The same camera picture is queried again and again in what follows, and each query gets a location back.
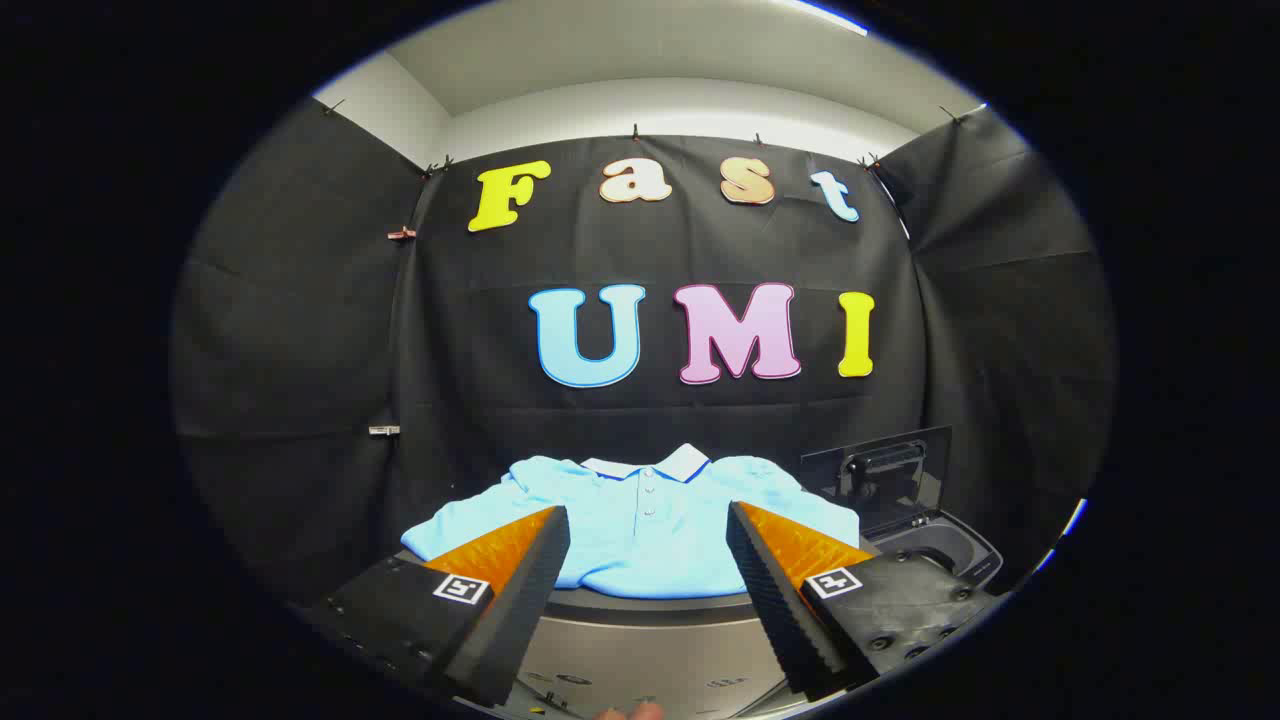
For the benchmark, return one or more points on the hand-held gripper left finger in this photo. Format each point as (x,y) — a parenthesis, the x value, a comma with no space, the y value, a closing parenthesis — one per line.
(520,600)

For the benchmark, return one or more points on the black backdrop cloth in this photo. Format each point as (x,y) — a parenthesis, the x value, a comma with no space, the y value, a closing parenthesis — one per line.
(300,330)

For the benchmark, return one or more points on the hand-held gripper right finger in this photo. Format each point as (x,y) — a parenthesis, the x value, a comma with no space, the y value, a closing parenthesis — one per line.
(775,600)

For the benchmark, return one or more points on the light blue polo shirt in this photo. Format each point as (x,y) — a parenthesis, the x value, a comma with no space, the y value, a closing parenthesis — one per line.
(640,540)

